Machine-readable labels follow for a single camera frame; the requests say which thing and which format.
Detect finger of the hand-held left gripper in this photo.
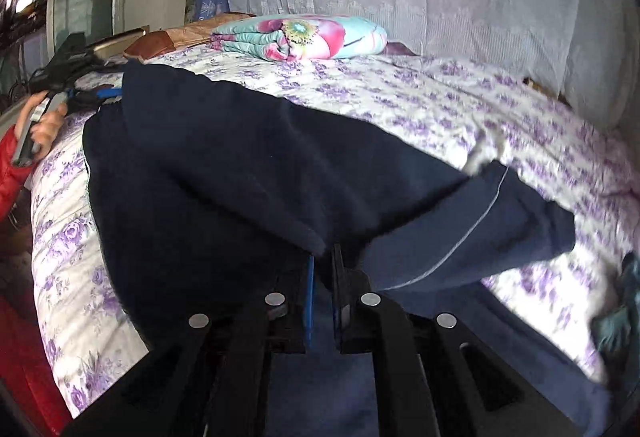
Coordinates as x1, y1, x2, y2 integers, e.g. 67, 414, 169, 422
65, 84, 126, 111

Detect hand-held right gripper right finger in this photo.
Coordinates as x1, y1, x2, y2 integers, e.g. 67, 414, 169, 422
332, 244, 583, 437

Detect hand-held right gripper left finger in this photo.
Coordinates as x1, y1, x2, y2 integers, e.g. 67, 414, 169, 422
62, 256, 316, 437

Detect navy blue pants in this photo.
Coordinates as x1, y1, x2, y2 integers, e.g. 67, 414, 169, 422
82, 60, 616, 437

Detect person's red sleeved left forearm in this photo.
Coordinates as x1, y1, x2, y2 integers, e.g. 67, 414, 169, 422
0, 126, 37, 224

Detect person's left hand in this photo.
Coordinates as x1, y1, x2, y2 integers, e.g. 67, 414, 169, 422
15, 97, 69, 159

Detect brown cushion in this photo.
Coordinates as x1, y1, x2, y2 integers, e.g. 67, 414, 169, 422
124, 12, 253, 59

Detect folded colourful floral blanket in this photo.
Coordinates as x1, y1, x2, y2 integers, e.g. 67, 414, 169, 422
210, 14, 389, 63

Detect purple floral bed sheet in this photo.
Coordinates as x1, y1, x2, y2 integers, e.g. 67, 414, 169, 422
30, 52, 640, 420

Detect teal cloth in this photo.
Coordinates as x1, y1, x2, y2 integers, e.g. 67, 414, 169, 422
591, 251, 640, 385

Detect person's red jacket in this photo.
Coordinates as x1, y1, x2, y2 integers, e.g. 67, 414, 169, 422
0, 292, 72, 437

